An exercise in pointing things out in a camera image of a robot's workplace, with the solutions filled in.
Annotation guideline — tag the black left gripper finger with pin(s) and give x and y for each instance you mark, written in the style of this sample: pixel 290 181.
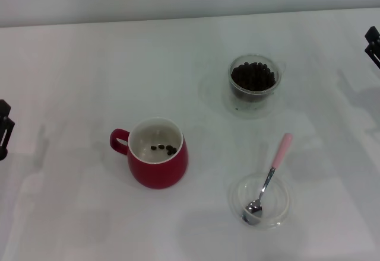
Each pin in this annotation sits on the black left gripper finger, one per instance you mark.
pixel 6 133

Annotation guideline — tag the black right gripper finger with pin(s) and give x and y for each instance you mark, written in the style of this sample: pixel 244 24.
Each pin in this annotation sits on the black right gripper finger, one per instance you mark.
pixel 374 47

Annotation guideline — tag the red ceramic mug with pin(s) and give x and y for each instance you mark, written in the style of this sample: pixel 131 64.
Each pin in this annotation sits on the red ceramic mug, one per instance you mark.
pixel 157 175

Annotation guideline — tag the scooped coffee beans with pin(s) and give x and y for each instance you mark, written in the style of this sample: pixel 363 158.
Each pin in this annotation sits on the scooped coffee beans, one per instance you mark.
pixel 170 149

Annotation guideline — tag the coffee bean heap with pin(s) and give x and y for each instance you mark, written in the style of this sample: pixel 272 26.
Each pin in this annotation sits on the coffee bean heap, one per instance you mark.
pixel 252 77

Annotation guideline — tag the clear glass cup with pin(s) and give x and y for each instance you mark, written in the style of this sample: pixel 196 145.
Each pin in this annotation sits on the clear glass cup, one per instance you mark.
pixel 252 106

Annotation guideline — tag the clear glass saucer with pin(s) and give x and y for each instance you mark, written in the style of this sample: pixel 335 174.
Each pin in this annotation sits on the clear glass saucer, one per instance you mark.
pixel 279 195

